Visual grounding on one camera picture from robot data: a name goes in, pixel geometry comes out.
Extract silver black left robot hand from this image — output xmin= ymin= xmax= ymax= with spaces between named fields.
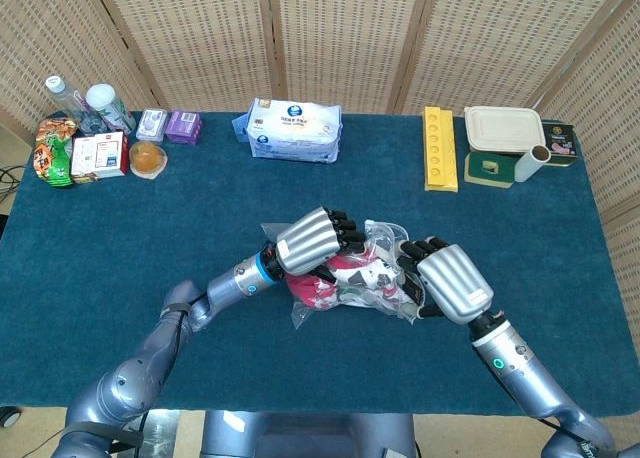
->
xmin=275 ymin=205 xmax=367 ymax=285

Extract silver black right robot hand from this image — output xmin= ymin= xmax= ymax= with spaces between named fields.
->
xmin=397 ymin=236 xmax=495 ymax=325

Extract red white green patterned clothes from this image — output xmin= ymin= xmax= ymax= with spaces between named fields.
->
xmin=285 ymin=242 xmax=426 ymax=312

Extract clear plastic bag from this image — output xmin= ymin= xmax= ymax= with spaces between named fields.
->
xmin=260 ymin=219 xmax=431 ymax=329

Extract orange green snack bag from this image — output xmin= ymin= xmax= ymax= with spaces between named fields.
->
xmin=32 ymin=117 xmax=81 ymax=189

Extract white blue tissue pack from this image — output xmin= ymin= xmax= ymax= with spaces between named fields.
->
xmin=231 ymin=96 xmax=344 ymax=164

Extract green box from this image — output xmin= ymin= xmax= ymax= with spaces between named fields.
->
xmin=463 ymin=151 xmax=519 ymax=187

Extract yellow holed plastic tray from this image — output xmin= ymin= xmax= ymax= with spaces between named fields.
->
xmin=423 ymin=105 xmax=460 ymax=193

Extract white paper roll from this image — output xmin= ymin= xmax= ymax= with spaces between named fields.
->
xmin=513 ymin=145 xmax=552 ymax=183

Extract teal carpet table cover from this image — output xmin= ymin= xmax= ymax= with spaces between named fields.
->
xmin=0 ymin=110 xmax=640 ymax=419

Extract beige lidded food container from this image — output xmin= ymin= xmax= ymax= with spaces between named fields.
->
xmin=463 ymin=105 xmax=546 ymax=154

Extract purple small box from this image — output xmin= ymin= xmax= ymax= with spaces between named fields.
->
xmin=164 ymin=110 xmax=204 ymax=146

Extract dark green tin can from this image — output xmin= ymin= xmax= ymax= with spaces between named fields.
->
xmin=541 ymin=121 xmax=577 ymax=168

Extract orange jelly cup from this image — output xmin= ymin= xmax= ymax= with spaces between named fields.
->
xmin=128 ymin=140 xmax=168 ymax=180

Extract blue-grey robot torso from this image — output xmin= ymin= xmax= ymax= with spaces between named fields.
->
xmin=199 ymin=410 xmax=419 ymax=458

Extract pale lilac clear box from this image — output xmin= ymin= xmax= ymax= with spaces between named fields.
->
xmin=135 ymin=108 xmax=169 ymax=143

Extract white red cardboard box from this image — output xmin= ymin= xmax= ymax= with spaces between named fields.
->
xmin=70 ymin=131 xmax=130 ymax=184

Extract clear plastic water bottle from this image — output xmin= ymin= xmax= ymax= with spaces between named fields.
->
xmin=45 ymin=75 xmax=104 ymax=135

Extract black floor cables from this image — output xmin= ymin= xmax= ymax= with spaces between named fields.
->
xmin=0 ymin=165 xmax=24 ymax=194

